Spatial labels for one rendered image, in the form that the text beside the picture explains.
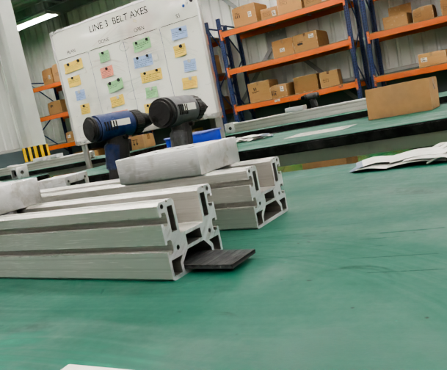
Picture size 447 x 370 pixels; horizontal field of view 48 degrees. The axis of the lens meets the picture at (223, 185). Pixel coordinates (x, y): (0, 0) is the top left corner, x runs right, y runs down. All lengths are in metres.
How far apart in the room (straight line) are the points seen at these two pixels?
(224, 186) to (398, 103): 1.94
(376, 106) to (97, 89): 2.57
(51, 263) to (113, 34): 3.72
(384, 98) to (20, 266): 2.13
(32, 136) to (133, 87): 5.21
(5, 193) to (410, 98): 2.08
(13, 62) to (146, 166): 8.64
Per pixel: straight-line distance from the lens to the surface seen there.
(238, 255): 0.54
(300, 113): 4.33
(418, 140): 2.09
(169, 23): 4.00
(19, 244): 0.71
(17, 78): 9.32
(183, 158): 0.72
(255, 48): 12.02
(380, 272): 0.46
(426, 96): 2.55
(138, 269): 0.56
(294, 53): 10.48
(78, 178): 1.28
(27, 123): 9.25
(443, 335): 0.35
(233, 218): 0.70
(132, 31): 4.20
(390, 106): 2.59
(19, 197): 0.80
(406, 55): 11.09
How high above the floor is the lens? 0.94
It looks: 8 degrees down
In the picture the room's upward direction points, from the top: 11 degrees counter-clockwise
